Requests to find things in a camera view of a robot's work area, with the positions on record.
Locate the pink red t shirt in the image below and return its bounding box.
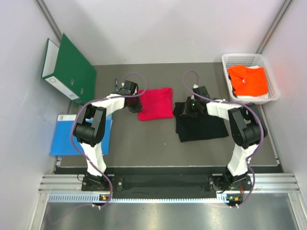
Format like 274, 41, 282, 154
138, 87, 174, 121

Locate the white plastic basket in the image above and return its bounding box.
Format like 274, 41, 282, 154
222, 53, 281, 104

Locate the blue pen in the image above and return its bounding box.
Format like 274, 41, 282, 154
115, 79, 118, 91

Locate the green lever arch binder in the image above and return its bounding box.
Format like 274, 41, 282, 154
41, 34, 96, 105

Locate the orange t shirt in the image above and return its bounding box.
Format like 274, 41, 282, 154
227, 66, 269, 97

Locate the black t shirt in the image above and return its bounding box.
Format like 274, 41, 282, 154
173, 102, 229, 142

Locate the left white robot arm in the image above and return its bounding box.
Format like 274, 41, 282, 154
71, 80, 142, 191

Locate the aluminium rail frame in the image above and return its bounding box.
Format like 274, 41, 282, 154
28, 153, 303, 230

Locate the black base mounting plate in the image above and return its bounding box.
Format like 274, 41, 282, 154
55, 166, 283, 199

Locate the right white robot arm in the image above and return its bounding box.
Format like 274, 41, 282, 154
187, 84, 267, 191

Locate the blue paper folder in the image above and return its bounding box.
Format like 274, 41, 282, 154
49, 115, 113, 156

